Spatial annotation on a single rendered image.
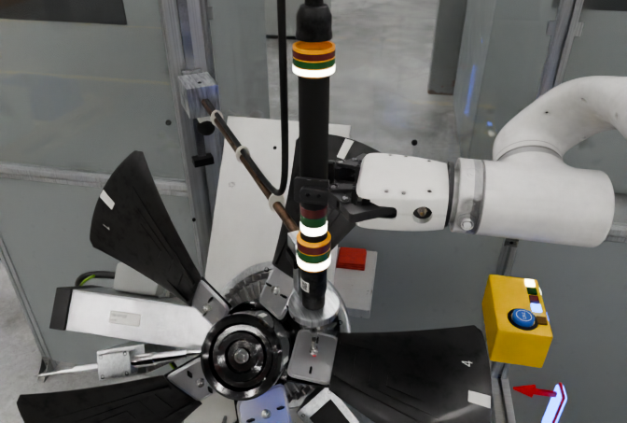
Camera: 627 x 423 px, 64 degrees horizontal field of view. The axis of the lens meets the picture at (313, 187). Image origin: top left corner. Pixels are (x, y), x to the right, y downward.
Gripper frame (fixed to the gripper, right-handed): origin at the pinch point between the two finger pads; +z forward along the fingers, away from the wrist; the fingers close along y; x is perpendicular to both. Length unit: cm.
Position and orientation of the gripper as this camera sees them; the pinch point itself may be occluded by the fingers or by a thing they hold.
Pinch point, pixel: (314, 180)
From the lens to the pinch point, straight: 59.4
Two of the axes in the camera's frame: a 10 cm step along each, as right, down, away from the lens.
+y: 1.8, -5.2, 8.4
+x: 0.1, -8.5, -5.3
